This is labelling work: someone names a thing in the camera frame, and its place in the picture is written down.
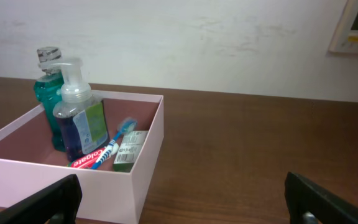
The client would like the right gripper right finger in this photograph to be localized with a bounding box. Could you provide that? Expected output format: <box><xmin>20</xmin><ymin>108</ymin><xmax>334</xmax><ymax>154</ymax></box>
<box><xmin>285</xmin><ymin>172</ymin><xmax>358</xmax><ymax>224</ymax></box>

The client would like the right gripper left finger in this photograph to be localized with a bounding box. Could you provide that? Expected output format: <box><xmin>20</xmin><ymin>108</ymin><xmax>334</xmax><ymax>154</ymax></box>
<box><xmin>0</xmin><ymin>174</ymin><xmax>82</xmax><ymax>224</ymax></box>

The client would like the Colgate toothpaste tube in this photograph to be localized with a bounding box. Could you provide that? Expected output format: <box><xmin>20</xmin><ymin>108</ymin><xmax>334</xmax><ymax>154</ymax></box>
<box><xmin>67</xmin><ymin>147</ymin><xmax>106</xmax><ymax>169</ymax></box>

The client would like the purple pump soap bottle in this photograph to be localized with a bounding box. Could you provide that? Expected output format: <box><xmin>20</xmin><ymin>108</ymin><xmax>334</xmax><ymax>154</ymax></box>
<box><xmin>39</xmin><ymin>57</ymin><xmax>109</xmax><ymax>162</ymax></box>

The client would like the green white soap box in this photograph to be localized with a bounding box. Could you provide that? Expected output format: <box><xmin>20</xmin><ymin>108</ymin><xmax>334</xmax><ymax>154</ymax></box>
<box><xmin>112</xmin><ymin>131</ymin><xmax>148</xmax><ymax>172</ymax></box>

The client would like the blue white toothbrush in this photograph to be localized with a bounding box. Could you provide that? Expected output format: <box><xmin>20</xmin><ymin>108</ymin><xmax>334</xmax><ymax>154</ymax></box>
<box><xmin>91</xmin><ymin>118</ymin><xmax>137</xmax><ymax>170</ymax></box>

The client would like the teal mouthwash bottle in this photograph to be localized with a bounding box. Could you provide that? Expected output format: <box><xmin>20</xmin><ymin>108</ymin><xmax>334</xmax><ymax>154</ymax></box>
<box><xmin>33</xmin><ymin>46</ymin><xmax>67</xmax><ymax>153</ymax></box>

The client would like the white open cardboard box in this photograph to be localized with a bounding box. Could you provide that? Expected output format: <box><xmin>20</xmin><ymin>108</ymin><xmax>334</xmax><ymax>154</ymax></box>
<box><xmin>0</xmin><ymin>91</ymin><xmax>164</xmax><ymax>223</ymax></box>

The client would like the white wall control panel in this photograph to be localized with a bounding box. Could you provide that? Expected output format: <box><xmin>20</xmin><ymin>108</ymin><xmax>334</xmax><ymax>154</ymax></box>
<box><xmin>328</xmin><ymin>0</ymin><xmax>358</xmax><ymax>54</ymax></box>

